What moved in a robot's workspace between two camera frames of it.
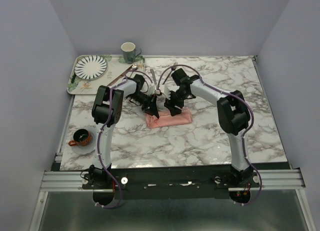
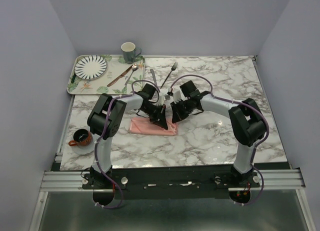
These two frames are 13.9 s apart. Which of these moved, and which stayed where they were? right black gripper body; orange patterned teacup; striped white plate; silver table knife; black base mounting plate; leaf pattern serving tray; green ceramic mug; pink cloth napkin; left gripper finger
Moved: right black gripper body; left gripper finger; pink cloth napkin
Stayed: black base mounting plate; leaf pattern serving tray; orange patterned teacup; silver table knife; green ceramic mug; striped white plate
